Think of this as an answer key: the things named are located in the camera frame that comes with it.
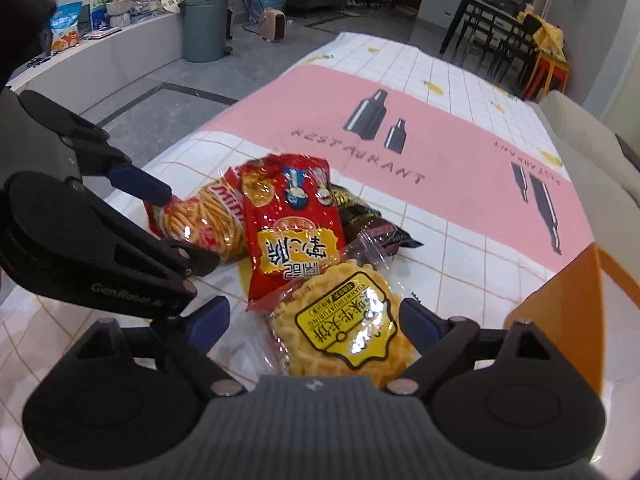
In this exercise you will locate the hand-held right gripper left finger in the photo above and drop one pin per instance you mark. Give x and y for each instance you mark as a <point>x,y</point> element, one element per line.
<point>207,321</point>

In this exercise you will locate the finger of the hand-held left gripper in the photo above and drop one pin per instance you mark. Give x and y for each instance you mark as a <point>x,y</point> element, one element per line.
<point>140,185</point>
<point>192,262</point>

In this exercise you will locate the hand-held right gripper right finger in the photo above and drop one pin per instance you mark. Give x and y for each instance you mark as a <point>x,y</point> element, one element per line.
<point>419,322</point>

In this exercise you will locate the red stick snack packet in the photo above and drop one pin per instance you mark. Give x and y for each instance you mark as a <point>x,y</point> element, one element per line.
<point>210,220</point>

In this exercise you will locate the yellow waffle snack packet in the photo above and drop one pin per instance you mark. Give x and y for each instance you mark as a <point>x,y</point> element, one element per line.
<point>345,330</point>

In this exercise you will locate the dark snack packet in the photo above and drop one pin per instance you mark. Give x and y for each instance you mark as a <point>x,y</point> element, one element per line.
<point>380,232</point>

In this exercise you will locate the orange cardboard box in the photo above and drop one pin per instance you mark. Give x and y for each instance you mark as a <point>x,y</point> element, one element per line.
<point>585,320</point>

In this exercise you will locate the white low bench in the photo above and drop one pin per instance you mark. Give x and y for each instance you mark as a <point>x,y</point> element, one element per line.
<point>115,55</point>

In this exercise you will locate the pink checked printed tablecloth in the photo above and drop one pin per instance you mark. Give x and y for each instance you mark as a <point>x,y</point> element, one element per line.
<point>450,170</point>

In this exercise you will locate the grey trash can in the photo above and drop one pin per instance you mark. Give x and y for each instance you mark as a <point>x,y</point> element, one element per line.
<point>204,27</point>

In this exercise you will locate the blue snack bag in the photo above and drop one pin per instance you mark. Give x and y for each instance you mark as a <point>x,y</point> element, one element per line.
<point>66,30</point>

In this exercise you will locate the white cap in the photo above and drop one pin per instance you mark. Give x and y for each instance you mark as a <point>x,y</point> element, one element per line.
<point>173,1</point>

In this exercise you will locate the pink space heater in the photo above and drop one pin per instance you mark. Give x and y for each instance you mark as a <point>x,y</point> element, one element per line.
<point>275,25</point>

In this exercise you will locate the blue water jug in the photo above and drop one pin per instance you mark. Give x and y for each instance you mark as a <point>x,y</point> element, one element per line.
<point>267,0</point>

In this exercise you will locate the beige sofa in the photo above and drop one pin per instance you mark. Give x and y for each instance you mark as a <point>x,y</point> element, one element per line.
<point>585,130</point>

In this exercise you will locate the orange stool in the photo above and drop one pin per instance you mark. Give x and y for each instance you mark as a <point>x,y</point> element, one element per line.
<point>547,77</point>

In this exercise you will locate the dark dining chair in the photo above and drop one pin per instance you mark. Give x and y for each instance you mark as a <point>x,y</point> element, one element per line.
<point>510,45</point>

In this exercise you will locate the yellow cloth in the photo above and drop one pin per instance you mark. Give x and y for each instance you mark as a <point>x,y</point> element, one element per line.
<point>547,32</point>

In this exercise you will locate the dark dining table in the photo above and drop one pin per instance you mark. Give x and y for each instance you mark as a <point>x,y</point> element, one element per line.
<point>480,7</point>

